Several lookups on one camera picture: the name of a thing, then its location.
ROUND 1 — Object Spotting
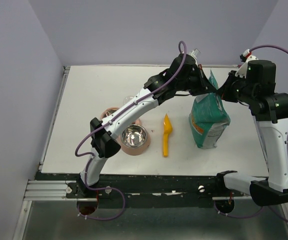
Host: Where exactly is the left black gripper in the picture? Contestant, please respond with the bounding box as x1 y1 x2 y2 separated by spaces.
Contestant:
175 64 216 97

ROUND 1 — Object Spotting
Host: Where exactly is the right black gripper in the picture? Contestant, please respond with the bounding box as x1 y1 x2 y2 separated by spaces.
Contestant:
215 69 255 104

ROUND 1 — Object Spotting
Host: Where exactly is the green pet food bag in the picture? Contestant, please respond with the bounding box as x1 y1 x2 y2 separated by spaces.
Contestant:
188 69 232 150

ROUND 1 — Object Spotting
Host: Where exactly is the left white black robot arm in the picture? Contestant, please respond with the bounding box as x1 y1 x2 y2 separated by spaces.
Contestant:
77 53 217 198

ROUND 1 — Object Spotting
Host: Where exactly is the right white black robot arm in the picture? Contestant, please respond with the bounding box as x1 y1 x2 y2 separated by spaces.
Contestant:
214 59 288 207

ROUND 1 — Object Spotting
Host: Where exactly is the pink double pet feeder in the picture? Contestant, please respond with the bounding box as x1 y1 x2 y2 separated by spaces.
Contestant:
114 118 151 156

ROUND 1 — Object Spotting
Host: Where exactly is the yellow plastic scoop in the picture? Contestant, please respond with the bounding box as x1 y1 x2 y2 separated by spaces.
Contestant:
162 114 173 158

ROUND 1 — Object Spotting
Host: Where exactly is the clear water bottle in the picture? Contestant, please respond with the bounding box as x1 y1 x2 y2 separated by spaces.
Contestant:
123 96 136 106

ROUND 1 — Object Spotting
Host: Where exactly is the front steel bowl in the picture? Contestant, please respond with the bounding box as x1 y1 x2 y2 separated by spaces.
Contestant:
120 124 148 149

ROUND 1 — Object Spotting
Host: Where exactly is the steel bowl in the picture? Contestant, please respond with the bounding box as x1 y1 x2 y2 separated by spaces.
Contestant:
120 124 148 149
100 107 119 120

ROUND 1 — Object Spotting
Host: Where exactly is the rear steel bowl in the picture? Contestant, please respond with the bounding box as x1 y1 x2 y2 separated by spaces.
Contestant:
100 107 119 120

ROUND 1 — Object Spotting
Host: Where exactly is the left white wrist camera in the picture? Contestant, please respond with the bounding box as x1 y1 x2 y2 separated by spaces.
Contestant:
189 48 201 62

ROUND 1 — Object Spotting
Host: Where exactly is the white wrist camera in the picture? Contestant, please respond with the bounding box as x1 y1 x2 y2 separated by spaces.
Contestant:
189 48 201 62
235 49 258 78

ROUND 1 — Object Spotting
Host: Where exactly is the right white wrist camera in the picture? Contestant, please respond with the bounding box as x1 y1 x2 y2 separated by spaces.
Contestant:
235 49 258 78

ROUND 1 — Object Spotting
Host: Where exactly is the black mounting rail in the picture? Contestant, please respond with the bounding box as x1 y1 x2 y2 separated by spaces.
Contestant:
35 171 249 209

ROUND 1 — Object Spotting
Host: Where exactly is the aluminium frame extrusion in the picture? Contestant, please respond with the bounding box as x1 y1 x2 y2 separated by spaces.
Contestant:
23 180 75 201

